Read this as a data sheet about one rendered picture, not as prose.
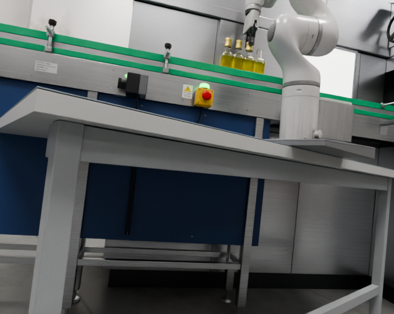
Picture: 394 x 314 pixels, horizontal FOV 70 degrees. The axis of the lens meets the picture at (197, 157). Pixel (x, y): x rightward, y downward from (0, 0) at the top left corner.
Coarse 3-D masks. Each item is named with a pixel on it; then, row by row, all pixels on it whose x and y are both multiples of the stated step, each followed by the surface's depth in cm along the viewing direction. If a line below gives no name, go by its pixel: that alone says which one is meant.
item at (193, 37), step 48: (144, 0) 148; (192, 0) 153; (240, 0) 162; (288, 0) 169; (336, 0) 176; (384, 0) 185; (144, 48) 149; (192, 48) 155; (384, 48) 182; (384, 96) 184
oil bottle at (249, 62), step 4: (244, 56) 145; (248, 56) 144; (244, 60) 143; (248, 60) 143; (252, 60) 144; (244, 64) 143; (248, 64) 143; (252, 64) 144; (244, 68) 143; (248, 68) 143; (252, 68) 144
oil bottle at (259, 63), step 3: (258, 57) 146; (255, 60) 145; (258, 60) 145; (261, 60) 145; (255, 63) 144; (258, 63) 144; (261, 63) 145; (264, 63) 145; (255, 66) 144; (258, 66) 144; (261, 66) 145; (264, 66) 146; (255, 69) 144; (258, 69) 144; (261, 69) 145; (255, 72) 144; (258, 72) 144; (261, 72) 145
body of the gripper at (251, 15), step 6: (246, 12) 146; (252, 12) 142; (258, 12) 143; (246, 18) 147; (252, 18) 142; (258, 18) 143; (246, 24) 146; (252, 24) 141; (258, 24) 142; (246, 30) 145
